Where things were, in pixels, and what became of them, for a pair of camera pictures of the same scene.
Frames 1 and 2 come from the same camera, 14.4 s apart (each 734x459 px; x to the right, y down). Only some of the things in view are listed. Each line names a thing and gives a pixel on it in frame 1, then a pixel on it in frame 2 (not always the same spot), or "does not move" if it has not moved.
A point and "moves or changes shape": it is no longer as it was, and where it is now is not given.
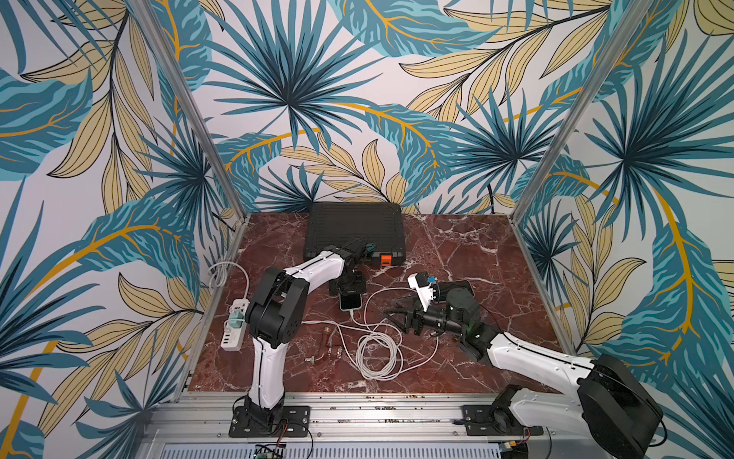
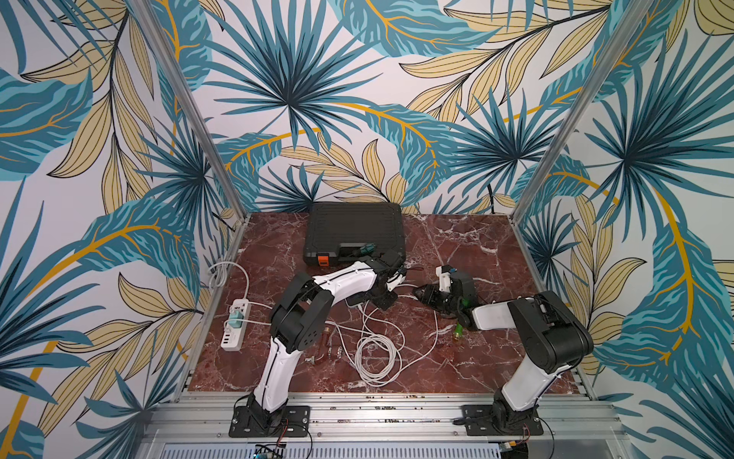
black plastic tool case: [341, 224] does not move
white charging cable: [378, 349] moves or changes shape
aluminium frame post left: [191, 109] does not move
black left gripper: [358, 286] -> [387, 303]
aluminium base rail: [364, 426] does not move
